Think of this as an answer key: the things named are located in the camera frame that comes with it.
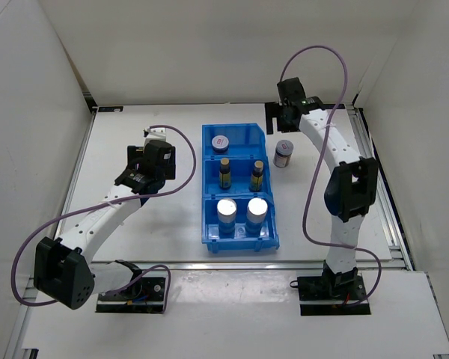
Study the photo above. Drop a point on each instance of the blue three-compartment plastic bin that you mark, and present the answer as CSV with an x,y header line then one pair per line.
x,y
247,145

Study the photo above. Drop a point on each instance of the aluminium frame rail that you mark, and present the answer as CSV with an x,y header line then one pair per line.
x,y
62,147
217,266
384,205

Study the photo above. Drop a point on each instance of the dark sauce jar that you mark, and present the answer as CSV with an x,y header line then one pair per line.
x,y
283,153
220,144

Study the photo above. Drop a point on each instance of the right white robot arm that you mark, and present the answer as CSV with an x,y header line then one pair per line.
x,y
351,189

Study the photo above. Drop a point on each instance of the left blue corner label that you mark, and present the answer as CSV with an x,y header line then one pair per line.
x,y
110,109

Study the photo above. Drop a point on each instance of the yellow-label small bottle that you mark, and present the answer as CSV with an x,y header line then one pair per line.
x,y
257,176
224,174

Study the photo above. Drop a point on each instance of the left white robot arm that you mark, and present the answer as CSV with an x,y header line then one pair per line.
x,y
131,190

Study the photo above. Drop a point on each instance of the right aluminium frame rail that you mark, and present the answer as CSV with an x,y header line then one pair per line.
x,y
384,205

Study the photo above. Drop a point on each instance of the front aluminium frame rail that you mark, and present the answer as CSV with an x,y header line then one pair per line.
x,y
217,266

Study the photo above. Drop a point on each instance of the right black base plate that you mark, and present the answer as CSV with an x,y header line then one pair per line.
x,y
315,299

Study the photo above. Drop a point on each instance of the silver-lid shaker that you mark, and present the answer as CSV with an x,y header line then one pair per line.
x,y
257,209
226,212

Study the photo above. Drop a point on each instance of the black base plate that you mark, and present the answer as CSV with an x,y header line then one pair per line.
x,y
147,296
315,299

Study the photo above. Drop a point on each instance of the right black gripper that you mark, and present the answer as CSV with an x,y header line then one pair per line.
x,y
272,111

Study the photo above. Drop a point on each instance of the left aluminium frame rail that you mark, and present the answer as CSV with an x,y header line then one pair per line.
x,y
62,147

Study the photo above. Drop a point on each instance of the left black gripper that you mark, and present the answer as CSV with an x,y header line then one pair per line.
x,y
134,155

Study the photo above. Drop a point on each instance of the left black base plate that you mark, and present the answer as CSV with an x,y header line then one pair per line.
x,y
147,296

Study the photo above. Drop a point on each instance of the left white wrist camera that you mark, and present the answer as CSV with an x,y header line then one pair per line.
x,y
158,133

